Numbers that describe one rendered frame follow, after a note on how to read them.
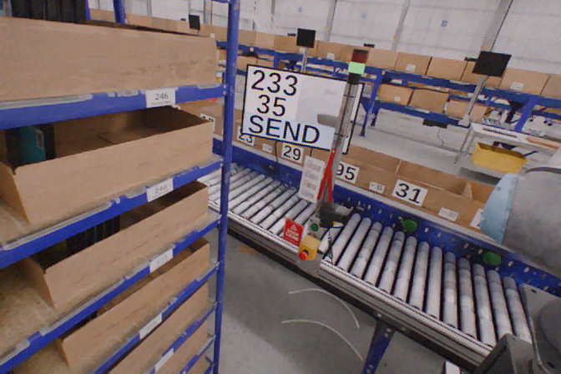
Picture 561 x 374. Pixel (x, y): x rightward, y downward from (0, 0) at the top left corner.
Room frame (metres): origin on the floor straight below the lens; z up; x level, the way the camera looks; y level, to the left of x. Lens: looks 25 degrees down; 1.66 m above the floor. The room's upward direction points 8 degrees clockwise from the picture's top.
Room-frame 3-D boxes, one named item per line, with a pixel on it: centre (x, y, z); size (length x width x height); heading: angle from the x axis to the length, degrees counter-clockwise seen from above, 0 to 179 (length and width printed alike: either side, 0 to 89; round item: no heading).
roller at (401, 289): (1.02, -0.69, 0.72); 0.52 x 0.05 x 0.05; 152
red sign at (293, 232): (0.98, -0.13, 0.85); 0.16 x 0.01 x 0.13; 62
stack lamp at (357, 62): (0.97, -0.21, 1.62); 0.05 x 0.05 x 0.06
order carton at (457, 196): (1.43, -0.89, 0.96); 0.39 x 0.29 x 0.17; 62
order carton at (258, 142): (1.98, 0.15, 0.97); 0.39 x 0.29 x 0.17; 62
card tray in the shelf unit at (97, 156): (0.56, 0.42, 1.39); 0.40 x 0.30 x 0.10; 151
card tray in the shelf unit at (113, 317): (0.56, 0.42, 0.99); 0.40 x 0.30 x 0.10; 149
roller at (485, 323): (0.87, -0.98, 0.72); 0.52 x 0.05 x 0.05; 152
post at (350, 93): (0.97, -0.21, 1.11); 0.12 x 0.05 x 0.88; 62
